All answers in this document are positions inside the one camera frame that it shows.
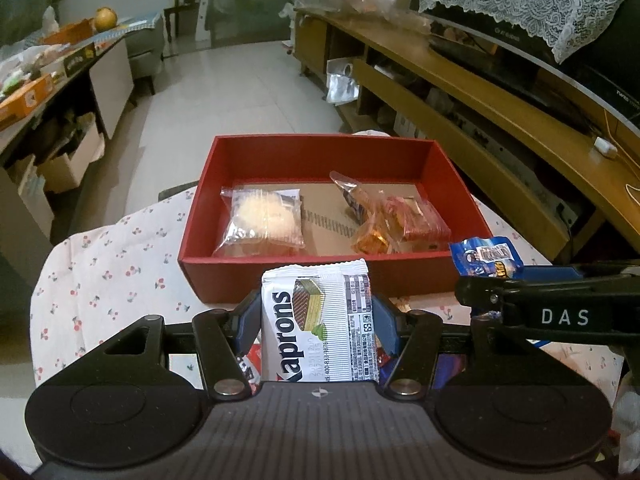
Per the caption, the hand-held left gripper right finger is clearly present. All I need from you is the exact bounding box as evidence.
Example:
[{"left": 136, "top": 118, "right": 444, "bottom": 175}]
[{"left": 371, "top": 294, "right": 546, "bottom": 402}]

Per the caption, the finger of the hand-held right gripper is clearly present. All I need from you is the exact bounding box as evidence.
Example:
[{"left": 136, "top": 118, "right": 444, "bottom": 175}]
[
  {"left": 522, "top": 262, "right": 640, "bottom": 282},
  {"left": 455, "top": 276, "right": 506, "bottom": 313}
]

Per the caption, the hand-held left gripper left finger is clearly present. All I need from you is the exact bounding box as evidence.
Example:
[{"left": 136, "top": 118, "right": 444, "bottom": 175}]
[{"left": 82, "top": 294, "right": 263, "bottom": 401}]

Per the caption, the blue white printed snack packet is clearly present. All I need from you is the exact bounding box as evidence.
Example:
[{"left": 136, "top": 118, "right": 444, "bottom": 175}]
[{"left": 449, "top": 236, "right": 525, "bottom": 281}]

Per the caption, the white wafer packet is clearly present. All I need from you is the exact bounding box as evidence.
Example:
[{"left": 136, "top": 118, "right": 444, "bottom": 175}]
[{"left": 261, "top": 258, "right": 381, "bottom": 383}]

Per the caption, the clear packet of red snacks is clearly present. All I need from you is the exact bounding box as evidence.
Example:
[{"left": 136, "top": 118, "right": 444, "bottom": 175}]
[{"left": 385, "top": 195, "right": 452, "bottom": 252}]

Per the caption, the orange clear snack packet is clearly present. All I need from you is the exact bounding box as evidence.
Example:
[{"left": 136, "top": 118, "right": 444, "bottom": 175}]
[{"left": 330, "top": 171, "right": 401, "bottom": 256}]

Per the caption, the clear round pastry packet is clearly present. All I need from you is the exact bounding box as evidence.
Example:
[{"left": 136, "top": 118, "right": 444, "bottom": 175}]
[{"left": 212, "top": 186, "right": 307, "bottom": 258}]

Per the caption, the red cardboard box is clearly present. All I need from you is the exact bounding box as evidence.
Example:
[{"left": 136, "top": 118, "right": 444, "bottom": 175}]
[{"left": 177, "top": 135, "right": 496, "bottom": 305}]

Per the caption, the clear plastic bag of snacks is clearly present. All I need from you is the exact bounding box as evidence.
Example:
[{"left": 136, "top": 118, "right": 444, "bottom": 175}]
[{"left": 300, "top": 0, "right": 431, "bottom": 36}]

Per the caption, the wooden television cabinet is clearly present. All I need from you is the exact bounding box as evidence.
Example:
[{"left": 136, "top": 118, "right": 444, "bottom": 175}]
[{"left": 294, "top": 7, "right": 640, "bottom": 281}]

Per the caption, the cherry print tablecloth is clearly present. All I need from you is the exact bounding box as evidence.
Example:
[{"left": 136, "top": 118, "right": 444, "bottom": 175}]
[{"left": 30, "top": 180, "right": 640, "bottom": 461}]

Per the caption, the black television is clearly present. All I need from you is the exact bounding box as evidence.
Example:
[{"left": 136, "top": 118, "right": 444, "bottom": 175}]
[{"left": 410, "top": 0, "right": 640, "bottom": 141}]

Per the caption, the white cardboard box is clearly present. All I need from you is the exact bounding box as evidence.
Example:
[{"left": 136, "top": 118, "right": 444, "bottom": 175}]
[{"left": 42, "top": 115, "right": 106, "bottom": 193}]

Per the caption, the silver foil bag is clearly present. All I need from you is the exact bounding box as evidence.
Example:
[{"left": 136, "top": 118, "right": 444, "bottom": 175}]
[{"left": 326, "top": 58, "right": 361, "bottom": 106}]

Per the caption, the long side table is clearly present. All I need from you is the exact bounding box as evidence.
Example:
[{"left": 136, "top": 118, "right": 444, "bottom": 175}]
[{"left": 0, "top": 35, "right": 136, "bottom": 261}]

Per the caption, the white lace cloth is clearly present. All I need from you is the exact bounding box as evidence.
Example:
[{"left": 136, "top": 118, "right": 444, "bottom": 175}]
[{"left": 417, "top": 0, "right": 636, "bottom": 63}]

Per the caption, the dark snack box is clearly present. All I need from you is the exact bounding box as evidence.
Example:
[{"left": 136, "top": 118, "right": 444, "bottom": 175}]
[{"left": 62, "top": 42, "right": 97, "bottom": 78}]

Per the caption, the flat orange box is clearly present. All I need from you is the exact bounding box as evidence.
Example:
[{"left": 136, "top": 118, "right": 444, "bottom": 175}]
[{"left": 0, "top": 74, "right": 56, "bottom": 131}]

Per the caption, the orange cardboard tray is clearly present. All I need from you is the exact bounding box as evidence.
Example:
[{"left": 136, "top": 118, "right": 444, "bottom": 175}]
[{"left": 42, "top": 19, "right": 98, "bottom": 46}]

